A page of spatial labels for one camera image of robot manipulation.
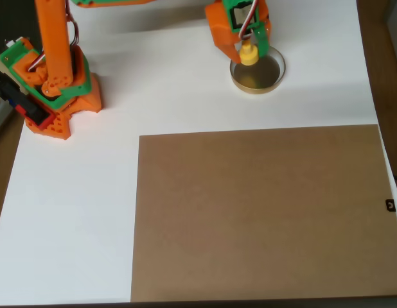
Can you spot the orange green robot arm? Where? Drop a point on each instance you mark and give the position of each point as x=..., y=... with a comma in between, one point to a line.
x=54, y=48

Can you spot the orange gripper black servo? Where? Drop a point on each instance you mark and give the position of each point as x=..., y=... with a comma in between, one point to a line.
x=223, y=38

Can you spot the small yellow plastic piece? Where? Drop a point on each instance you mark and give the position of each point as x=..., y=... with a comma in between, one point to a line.
x=249, y=56

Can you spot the orange robot base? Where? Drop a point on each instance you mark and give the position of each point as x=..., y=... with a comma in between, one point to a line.
x=89, y=99

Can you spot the round shallow metal dish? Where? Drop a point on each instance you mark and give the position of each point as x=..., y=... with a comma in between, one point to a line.
x=269, y=75

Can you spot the small black clip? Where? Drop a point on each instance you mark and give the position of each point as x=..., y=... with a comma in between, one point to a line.
x=390, y=205

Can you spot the black red controller board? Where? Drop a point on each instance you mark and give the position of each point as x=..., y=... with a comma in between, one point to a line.
x=25, y=102

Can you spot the brown rectangular board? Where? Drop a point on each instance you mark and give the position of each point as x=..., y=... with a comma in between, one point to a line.
x=262, y=211

